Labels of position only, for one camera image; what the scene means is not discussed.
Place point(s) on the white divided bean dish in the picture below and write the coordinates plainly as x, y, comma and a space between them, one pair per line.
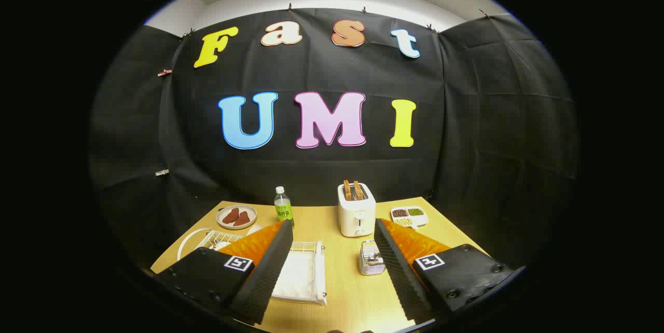
421, 220

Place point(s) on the green tea bottle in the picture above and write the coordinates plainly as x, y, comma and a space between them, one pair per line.
283, 208

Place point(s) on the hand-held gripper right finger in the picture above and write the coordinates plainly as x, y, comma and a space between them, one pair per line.
399, 276

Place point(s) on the black backdrop cloth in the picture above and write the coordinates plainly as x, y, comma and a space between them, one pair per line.
321, 167

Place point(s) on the small beige plate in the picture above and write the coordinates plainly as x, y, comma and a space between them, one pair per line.
249, 208

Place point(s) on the toast bread slice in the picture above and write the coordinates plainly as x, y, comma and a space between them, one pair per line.
347, 190
358, 189

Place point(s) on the white toaster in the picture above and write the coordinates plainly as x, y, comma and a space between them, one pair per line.
356, 219

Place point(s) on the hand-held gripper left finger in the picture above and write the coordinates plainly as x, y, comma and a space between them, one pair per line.
264, 281

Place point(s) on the brown meat piece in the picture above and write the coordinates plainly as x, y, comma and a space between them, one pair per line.
242, 218
231, 215

